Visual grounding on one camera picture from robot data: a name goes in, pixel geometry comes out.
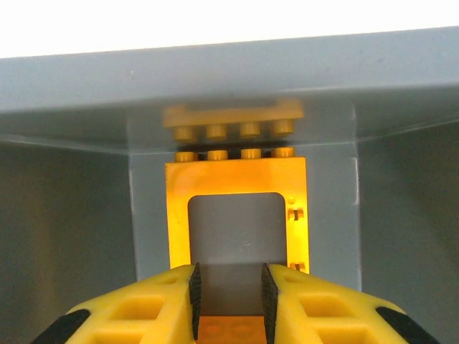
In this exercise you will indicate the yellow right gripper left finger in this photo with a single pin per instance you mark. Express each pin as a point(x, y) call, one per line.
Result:
point(143, 308)

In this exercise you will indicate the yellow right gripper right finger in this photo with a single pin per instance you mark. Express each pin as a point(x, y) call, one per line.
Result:
point(322, 308)

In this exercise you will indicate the grey plastic bin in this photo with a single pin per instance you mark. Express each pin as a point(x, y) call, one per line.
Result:
point(71, 215)

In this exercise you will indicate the yellow window frame lego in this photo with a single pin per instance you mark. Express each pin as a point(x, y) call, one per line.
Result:
point(236, 175)

